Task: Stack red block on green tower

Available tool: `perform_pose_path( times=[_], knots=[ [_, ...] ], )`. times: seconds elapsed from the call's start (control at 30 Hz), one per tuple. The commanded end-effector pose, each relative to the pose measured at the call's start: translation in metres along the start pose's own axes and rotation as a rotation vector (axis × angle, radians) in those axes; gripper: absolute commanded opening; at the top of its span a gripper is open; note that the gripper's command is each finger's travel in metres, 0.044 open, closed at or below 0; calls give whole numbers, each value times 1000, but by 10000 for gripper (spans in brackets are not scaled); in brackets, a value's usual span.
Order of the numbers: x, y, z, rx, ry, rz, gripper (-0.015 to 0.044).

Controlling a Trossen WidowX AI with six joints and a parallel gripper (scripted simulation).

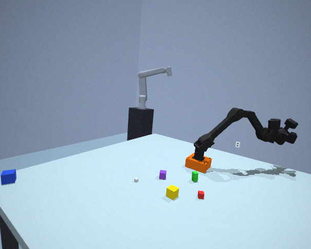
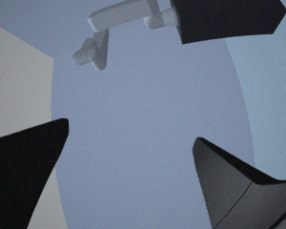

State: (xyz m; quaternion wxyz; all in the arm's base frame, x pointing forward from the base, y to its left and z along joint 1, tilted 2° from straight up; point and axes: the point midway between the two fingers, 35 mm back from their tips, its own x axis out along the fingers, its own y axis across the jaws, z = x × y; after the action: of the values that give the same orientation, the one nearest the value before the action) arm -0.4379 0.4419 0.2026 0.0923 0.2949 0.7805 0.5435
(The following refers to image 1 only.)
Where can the purple block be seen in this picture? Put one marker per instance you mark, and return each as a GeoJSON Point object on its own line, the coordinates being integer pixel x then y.
{"type": "Point", "coordinates": [162, 174]}

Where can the red block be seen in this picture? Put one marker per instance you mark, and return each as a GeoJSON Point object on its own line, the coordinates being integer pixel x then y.
{"type": "Point", "coordinates": [200, 194]}

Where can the blue block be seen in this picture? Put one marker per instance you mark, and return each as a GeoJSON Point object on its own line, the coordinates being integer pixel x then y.
{"type": "Point", "coordinates": [8, 176]}

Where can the yellow cube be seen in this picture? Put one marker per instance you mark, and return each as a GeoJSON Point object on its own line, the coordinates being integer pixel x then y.
{"type": "Point", "coordinates": [172, 192]}

